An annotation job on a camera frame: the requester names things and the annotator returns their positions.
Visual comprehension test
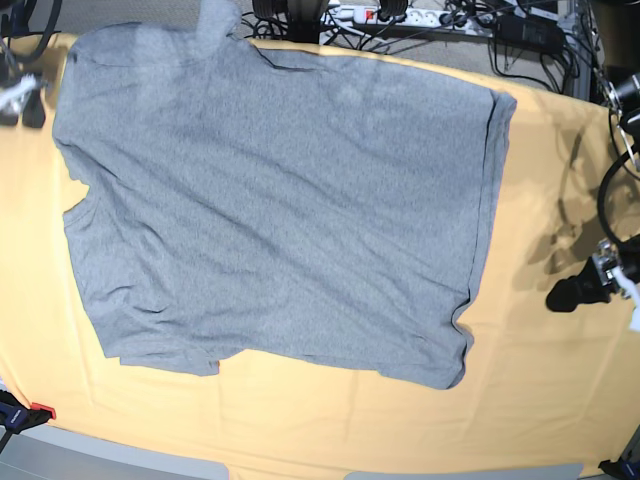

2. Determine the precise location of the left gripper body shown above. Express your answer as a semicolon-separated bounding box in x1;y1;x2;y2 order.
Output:
592;239;639;295

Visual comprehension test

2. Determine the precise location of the grey t-shirt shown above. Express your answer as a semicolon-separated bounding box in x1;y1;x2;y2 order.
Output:
53;1;516;390

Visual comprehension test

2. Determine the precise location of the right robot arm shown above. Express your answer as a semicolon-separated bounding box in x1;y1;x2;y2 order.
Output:
1;0;63;130

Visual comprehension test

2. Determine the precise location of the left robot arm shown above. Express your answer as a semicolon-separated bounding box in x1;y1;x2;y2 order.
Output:
545;73;639;322

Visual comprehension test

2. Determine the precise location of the yellow table cloth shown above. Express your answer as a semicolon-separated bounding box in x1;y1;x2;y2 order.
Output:
0;30;640;480

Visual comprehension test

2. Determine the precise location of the black clamp right corner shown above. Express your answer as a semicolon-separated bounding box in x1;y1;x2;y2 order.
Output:
598;458;640;480

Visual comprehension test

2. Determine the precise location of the black power adapter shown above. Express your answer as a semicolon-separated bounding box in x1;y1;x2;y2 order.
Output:
495;15;565;54

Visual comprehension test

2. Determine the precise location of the red and black clamp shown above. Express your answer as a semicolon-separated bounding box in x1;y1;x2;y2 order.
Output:
0;390;56;434

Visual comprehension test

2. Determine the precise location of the white power strip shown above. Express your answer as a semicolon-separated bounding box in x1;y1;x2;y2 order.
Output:
322;3;496;38

